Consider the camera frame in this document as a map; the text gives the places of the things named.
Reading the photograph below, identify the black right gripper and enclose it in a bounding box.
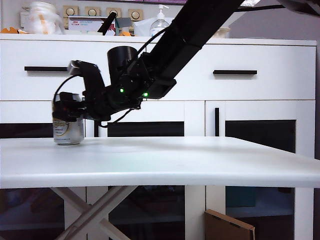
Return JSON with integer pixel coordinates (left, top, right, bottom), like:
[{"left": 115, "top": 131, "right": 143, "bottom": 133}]
[{"left": 52, "top": 63, "right": 113, "bottom": 123}]

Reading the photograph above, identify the silver beer can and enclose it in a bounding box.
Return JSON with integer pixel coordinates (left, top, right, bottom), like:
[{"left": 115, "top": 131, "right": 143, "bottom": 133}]
[{"left": 51, "top": 93, "right": 85, "bottom": 146}]

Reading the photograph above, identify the black bar drawer handle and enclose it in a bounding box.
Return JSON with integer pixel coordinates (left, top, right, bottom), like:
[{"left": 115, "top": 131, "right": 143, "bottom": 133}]
[
  {"left": 212, "top": 70, "right": 258, "bottom": 76},
  {"left": 24, "top": 66, "right": 70, "bottom": 73}
]

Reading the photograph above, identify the white cabinet drawer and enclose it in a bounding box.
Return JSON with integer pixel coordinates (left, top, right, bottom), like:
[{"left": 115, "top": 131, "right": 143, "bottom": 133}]
[
  {"left": 0, "top": 40, "right": 147, "bottom": 102},
  {"left": 146, "top": 44, "right": 316, "bottom": 102}
]

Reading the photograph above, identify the white glass-panel cabinet door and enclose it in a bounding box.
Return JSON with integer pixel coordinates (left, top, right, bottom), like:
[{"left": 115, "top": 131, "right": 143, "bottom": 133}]
[
  {"left": 204, "top": 100, "right": 316, "bottom": 240},
  {"left": 84, "top": 101, "right": 206, "bottom": 240},
  {"left": 0, "top": 101, "right": 86, "bottom": 240}
]

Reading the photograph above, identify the white box with red print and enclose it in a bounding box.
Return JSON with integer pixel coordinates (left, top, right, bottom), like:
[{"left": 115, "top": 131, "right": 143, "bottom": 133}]
[{"left": 67, "top": 15, "right": 117, "bottom": 33}]

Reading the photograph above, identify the black stick object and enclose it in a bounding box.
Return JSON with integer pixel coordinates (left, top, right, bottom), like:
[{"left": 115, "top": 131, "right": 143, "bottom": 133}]
[{"left": 96, "top": 11, "right": 118, "bottom": 35}]

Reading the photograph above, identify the orange flat object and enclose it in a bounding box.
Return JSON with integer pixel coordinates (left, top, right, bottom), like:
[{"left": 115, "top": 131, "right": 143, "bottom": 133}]
[
  {"left": 0, "top": 27, "right": 26, "bottom": 35},
  {"left": 119, "top": 29, "right": 139, "bottom": 38}
]

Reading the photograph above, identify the white plastic bag bundle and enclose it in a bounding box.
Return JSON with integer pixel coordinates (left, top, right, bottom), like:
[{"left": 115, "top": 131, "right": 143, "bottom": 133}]
[{"left": 23, "top": 1, "right": 65, "bottom": 35}]

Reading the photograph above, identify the beige square knob plate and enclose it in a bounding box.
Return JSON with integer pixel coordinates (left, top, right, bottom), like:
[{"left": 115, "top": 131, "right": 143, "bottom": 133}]
[
  {"left": 127, "top": 9, "right": 144, "bottom": 21},
  {"left": 62, "top": 5, "right": 80, "bottom": 18},
  {"left": 105, "top": 7, "right": 122, "bottom": 19},
  {"left": 84, "top": 6, "right": 101, "bottom": 18}
]

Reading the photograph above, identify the white crossed table leg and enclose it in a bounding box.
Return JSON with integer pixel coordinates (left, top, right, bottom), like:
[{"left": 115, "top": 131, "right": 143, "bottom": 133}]
[
  {"left": 49, "top": 186, "right": 132, "bottom": 240},
  {"left": 53, "top": 185, "right": 139, "bottom": 240}
]

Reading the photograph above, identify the grey card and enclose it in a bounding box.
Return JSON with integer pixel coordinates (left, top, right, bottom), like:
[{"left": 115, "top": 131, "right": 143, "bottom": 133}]
[{"left": 115, "top": 17, "right": 131, "bottom": 28}]

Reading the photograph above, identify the clear pump sanitizer bottle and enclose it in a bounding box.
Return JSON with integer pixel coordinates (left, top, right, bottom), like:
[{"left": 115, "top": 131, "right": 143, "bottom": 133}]
[{"left": 149, "top": 5, "right": 171, "bottom": 38}]

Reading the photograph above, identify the beige egg carton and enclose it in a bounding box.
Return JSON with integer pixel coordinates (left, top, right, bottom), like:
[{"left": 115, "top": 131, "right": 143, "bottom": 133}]
[{"left": 214, "top": 26, "right": 231, "bottom": 39}]

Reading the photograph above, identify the white sideboard cabinet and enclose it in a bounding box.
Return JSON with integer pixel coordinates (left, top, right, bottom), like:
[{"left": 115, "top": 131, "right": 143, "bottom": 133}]
[{"left": 0, "top": 33, "right": 316, "bottom": 240}]

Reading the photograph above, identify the brown cardboard piece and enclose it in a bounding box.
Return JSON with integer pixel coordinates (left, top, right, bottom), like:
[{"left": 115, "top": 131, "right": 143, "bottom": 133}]
[{"left": 204, "top": 209, "right": 256, "bottom": 240}]

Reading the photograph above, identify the black camera cable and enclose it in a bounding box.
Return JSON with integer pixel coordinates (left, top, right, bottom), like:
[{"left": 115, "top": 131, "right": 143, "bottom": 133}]
[{"left": 54, "top": 74, "right": 76, "bottom": 101}]

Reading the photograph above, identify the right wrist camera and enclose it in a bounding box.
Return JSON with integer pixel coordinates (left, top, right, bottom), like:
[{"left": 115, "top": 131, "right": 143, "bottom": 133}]
[{"left": 67, "top": 59, "right": 85, "bottom": 76}]

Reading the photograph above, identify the purple wall poster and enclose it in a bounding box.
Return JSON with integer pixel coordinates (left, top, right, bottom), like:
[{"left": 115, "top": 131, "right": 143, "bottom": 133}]
[{"left": 143, "top": 0, "right": 188, "bottom": 5}]

